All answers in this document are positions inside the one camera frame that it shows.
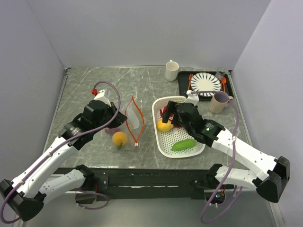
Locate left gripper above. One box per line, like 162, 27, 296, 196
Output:
92, 101, 127, 133

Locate yellow lemon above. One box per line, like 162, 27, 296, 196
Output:
157, 120, 174, 132

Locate purple onion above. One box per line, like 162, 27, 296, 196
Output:
104, 127, 120, 135

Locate orange fruit with leaf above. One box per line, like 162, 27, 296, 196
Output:
112, 131, 128, 150

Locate clear zip top bag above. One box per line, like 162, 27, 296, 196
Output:
109, 96, 145, 151

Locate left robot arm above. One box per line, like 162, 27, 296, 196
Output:
0, 100, 127, 221

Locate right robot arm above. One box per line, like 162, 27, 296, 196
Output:
162, 101, 290, 203

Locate red chili pepper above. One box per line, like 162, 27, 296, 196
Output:
160, 109, 174, 121

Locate white perforated basket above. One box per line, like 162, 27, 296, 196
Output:
151, 96, 205, 158

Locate orange fork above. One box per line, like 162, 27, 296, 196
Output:
187, 73, 193, 90

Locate green bitter gourd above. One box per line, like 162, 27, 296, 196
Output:
170, 139, 200, 151

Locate black tray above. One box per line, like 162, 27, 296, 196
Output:
177, 71, 234, 97

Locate striped white plate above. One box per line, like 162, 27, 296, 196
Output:
190, 72, 221, 92

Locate white mug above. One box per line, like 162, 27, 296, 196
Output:
165, 60, 179, 82

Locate beige mug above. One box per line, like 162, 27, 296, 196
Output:
208, 91, 233, 114

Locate orange spoon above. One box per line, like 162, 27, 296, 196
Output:
221, 77, 227, 92

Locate clear glass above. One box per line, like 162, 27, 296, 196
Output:
215, 67, 227, 80

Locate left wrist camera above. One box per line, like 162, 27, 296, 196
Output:
91, 88, 110, 105

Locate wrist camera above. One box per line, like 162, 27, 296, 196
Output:
91, 88, 110, 105
185, 90, 199, 106

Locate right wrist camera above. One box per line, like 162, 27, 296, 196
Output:
185, 90, 199, 106

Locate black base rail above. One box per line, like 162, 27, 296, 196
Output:
63, 165, 235, 201

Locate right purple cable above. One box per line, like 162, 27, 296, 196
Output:
189, 90, 243, 224

